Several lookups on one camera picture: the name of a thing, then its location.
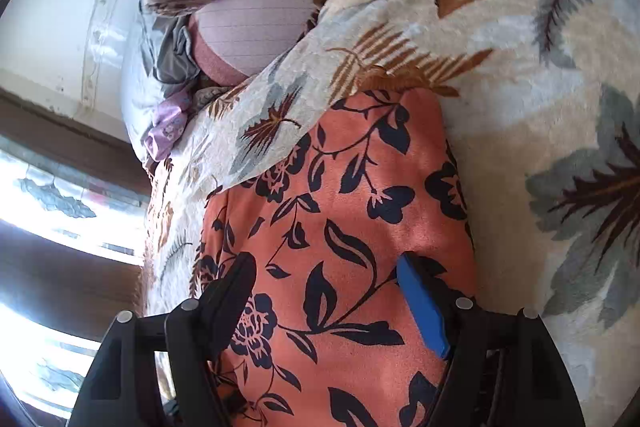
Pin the cream leaf-pattern blanket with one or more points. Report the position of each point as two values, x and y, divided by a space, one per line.
540 109

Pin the stained glass window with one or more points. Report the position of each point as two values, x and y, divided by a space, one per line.
70 260

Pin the purple floral cloth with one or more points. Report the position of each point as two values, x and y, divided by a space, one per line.
167 125

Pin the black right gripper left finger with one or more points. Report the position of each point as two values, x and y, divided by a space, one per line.
121 387

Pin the orange floral blouse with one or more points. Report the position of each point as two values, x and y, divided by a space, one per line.
327 338

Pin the light blue grey pillow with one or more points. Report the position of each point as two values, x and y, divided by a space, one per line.
158 63

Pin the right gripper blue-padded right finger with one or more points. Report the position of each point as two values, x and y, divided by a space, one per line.
501 369

